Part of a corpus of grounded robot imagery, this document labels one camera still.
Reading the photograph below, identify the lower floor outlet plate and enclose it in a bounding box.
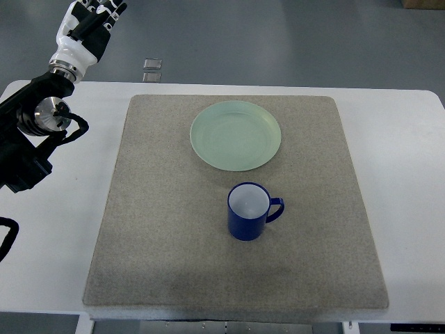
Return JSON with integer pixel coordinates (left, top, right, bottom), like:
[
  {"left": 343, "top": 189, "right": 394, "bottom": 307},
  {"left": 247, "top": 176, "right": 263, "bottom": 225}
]
[{"left": 143, "top": 72, "right": 161, "bottom": 83}]

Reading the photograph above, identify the floor outlet plate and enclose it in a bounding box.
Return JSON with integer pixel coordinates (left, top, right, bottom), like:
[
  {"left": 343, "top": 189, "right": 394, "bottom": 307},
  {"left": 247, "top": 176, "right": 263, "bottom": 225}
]
[
  {"left": 143, "top": 58, "right": 162, "bottom": 70},
  {"left": 143, "top": 72, "right": 161, "bottom": 83}
]

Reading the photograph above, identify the blue mug white inside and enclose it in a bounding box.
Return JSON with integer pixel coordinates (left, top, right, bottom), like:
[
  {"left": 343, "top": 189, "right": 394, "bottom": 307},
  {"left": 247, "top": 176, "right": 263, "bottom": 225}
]
[{"left": 227, "top": 182, "right": 285, "bottom": 241}]

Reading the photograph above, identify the black cable loop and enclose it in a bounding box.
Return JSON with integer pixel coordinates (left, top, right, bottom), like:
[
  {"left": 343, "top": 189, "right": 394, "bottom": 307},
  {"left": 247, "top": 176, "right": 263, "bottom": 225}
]
[{"left": 0, "top": 216, "right": 20, "bottom": 262}]

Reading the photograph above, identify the upper floor outlet plate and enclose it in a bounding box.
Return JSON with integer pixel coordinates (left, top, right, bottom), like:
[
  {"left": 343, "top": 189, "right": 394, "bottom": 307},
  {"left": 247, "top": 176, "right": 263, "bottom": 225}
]
[{"left": 143, "top": 58, "right": 162, "bottom": 70}]

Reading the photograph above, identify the light green plate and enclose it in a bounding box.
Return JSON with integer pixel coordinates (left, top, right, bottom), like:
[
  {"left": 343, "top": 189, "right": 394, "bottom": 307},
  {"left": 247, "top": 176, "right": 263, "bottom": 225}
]
[{"left": 189, "top": 100, "right": 282, "bottom": 172}]

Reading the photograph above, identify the cardboard box corner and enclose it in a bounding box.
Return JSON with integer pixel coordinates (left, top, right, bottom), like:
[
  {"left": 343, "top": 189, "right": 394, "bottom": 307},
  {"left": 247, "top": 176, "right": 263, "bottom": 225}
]
[{"left": 401, "top": 0, "right": 445, "bottom": 10}]

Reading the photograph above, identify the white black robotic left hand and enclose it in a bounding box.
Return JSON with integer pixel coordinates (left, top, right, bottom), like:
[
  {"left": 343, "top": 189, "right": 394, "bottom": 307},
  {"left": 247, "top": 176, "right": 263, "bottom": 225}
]
[{"left": 49, "top": 1, "right": 127, "bottom": 84}]

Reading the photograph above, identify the beige felt mat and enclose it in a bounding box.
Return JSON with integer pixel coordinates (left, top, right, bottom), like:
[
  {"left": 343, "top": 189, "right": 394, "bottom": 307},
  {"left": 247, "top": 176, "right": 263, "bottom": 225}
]
[{"left": 83, "top": 95, "right": 389, "bottom": 315}]

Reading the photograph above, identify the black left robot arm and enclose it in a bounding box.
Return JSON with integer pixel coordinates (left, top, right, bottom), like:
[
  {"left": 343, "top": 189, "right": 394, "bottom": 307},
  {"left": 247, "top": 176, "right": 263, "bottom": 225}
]
[{"left": 1, "top": 70, "right": 89, "bottom": 193}]

